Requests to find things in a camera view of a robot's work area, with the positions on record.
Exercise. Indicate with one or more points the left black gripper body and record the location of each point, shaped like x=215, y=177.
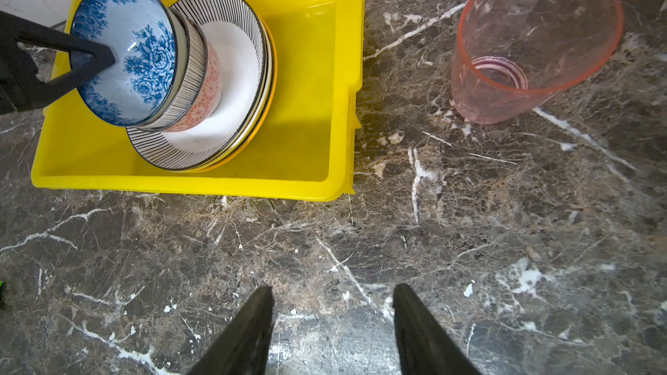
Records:
x=14, y=63

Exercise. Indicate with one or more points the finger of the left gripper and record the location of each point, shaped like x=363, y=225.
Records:
x=37, y=34
x=36, y=94

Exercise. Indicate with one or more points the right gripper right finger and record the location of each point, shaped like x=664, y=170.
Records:
x=423, y=345

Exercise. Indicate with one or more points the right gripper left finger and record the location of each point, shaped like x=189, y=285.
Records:
x=243, y=346

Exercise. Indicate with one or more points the blue floral pattern bowl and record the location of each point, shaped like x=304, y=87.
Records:
x=142, y=40

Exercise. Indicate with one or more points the black floral pattern bowl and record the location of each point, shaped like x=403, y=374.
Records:
x=208, y=98

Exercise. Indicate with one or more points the yellow plastic bin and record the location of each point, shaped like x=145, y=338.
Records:
x=304, y=149

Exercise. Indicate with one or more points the pink glass cup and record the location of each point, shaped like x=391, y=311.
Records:
x=510, y=56

